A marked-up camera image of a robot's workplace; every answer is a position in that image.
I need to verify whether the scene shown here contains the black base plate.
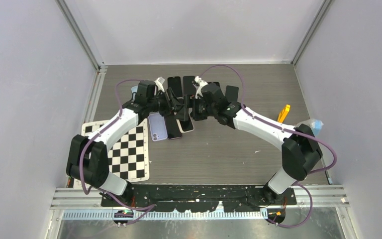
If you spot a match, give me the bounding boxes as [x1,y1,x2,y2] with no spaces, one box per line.
[101,184,297,213]

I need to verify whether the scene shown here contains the bare phone silver edge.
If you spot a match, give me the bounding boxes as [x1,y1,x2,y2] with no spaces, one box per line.
[225,85,239,105]

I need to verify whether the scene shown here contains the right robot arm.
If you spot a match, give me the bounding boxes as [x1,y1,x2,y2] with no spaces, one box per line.
[184,81,323,205]

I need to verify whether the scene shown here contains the checkerboard calibration mat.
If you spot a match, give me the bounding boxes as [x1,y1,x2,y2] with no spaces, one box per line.
[73,115,150,190]

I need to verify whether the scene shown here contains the yellow plastic tool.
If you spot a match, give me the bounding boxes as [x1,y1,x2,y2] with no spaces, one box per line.
[277,104,290,123]

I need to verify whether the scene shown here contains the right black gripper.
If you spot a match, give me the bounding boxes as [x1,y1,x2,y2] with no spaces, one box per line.
[176,95,217,121]

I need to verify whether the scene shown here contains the light blue case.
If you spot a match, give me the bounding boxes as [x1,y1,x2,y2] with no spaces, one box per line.
[131,85,138,95]

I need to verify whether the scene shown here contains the blue plastic bag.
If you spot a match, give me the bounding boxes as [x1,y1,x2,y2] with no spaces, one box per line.
[295,119,324,137]

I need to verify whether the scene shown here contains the purple cable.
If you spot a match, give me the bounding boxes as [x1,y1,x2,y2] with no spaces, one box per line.
[199,64,339,230]
[79,79,157,226]

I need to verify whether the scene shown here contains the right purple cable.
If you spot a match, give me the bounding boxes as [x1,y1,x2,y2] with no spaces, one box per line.
[199,64,339,230]

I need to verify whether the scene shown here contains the lilac case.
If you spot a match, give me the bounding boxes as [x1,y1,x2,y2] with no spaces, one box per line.
[148,113,168,142]

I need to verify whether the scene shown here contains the black camera-hole case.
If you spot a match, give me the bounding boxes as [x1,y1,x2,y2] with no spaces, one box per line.
[167,76,183,98]

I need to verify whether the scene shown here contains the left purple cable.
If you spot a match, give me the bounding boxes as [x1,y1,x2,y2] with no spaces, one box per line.
[79,79,157,226]

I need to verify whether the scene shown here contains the phone with lilac case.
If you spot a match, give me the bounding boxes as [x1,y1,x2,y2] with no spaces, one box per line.
[164,115,183,140]

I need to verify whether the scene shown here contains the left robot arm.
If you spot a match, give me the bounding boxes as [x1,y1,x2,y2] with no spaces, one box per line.
[66,77,189,206]

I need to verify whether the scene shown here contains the phone with pink case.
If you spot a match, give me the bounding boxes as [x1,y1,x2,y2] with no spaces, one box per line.
[176,118,194,133]

